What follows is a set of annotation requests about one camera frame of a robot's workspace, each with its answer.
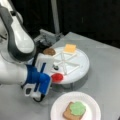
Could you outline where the toast bread slice front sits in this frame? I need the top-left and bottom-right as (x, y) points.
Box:
(63, 102), (85, 120)

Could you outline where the green lettuce piece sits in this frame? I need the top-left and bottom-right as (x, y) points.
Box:
(70, 102), (86, 115)

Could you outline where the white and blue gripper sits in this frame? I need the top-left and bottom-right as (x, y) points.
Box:
(23, 54), (54, 100)

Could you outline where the white divided round tray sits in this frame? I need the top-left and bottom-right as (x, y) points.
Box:
(50, 47), (90, 84)

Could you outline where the brown round meat patty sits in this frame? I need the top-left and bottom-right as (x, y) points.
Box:
(43, 48), (56, 56)

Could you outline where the white paper plate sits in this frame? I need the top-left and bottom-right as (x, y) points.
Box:
(50, 92), (101, 120)

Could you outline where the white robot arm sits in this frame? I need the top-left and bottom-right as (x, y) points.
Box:
(0, 0), (54, 102)

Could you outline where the red tomato slice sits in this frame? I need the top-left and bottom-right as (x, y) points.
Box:
(51, 73), (63, 82)

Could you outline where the yellow cheese slice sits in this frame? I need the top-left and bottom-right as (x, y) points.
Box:
(64, 44), (76, 54)

